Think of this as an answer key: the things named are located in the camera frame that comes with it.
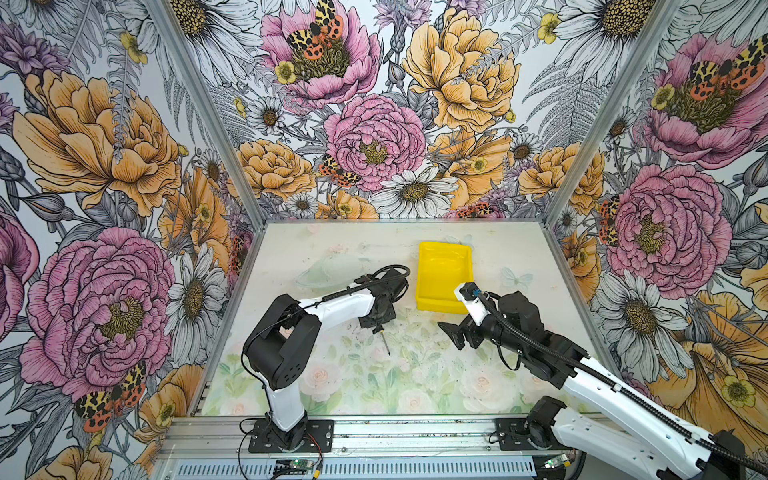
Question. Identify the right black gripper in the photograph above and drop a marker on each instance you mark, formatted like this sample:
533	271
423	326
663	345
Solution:
470	327

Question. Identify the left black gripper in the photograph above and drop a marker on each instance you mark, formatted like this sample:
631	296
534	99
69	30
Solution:
389	315

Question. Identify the black yellow handled screwdriver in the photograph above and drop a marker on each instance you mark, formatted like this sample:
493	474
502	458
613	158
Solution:
384	340

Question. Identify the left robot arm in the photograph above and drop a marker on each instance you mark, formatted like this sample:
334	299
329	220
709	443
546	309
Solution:
279	348

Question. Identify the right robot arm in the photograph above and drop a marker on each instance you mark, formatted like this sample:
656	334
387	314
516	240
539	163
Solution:
645	440

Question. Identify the yellow plastic bin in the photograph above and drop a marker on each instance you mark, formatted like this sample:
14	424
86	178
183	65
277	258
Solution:
442	267

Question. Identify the green circuit board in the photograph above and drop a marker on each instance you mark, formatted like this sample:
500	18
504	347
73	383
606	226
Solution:
292	467

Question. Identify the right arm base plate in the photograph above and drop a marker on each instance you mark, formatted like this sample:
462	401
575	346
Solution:
518	434

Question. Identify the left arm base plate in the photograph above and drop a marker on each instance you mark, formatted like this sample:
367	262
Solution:
308	436

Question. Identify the left corner aluminium post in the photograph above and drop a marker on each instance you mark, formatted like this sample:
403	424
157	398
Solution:
171	33

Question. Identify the corner aluminium post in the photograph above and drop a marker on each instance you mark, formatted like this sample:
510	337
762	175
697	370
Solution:
650	37
171	33

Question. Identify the right corner aluminium post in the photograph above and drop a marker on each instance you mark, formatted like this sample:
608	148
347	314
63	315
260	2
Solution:
650	37

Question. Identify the aluminium front rail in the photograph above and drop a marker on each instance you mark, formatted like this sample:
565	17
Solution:
369	447

